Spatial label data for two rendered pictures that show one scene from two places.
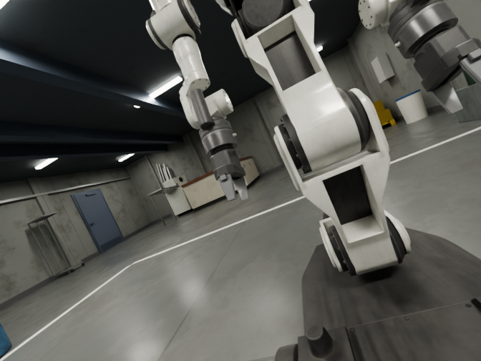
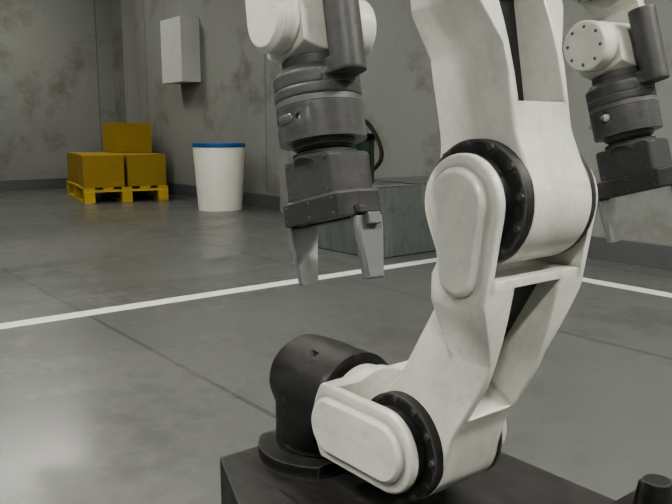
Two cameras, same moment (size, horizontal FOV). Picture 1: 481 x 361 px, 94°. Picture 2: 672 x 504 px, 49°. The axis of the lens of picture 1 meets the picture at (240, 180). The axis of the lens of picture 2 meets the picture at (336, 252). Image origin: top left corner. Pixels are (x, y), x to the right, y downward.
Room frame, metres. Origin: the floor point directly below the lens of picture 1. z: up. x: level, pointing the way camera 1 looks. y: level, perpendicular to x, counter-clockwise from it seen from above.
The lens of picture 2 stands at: (0.15, 0.61, 0.69)
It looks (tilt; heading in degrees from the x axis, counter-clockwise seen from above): 9 degrees down; 307
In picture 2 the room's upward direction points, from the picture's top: straight up
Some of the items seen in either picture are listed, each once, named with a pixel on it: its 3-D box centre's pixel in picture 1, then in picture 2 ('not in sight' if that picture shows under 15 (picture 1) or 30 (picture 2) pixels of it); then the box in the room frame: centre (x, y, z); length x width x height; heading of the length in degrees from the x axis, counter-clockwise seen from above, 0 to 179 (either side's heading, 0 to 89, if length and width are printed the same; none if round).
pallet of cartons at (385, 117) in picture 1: (371, 118); (113, 160); (6.47, -4.14, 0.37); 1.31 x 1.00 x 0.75; 165
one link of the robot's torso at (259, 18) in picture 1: (264, 23); not in sight; (0.68, -0.26, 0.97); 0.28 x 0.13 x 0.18; 165
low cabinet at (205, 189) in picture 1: (225, 180); not in sight; (7.86, 0.46, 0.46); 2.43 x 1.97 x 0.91; 165
